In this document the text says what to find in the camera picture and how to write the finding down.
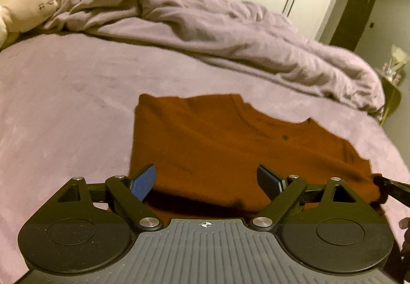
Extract brown knit cardigan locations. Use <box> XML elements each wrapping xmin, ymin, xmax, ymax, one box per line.
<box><xmin>131</xmin><ymin>94</ymin><xmax>386</xmax><ymax>222</ymax></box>

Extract person's right hand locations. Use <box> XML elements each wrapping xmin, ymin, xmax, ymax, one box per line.
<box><xmin>399</xmin><ymin>217</ymin><xmax>410</xmax><ymax>258</ymax></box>

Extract small side table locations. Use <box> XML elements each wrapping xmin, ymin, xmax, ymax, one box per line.
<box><xmin>375</xmin><ymin>68</ymin><xmax>402</xmax><ymax>125</ymax></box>

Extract purple bed sheet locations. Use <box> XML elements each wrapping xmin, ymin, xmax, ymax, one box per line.
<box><xmin>1</xmin><ymin>33</ymin><xmax>409</xmax><ymax>283</ymax></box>

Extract purple crumpled duvet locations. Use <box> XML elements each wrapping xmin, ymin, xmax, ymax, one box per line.
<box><xmin>42</xmin><ymin>0</ymin><xmax>385</xmax><ymax>113</ymax></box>

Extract cream plush toy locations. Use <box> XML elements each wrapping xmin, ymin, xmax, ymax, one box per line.
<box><xmin>1</xmin><ymin>0</ymin><xmax>66</xmax><ymax>47</ymax></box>

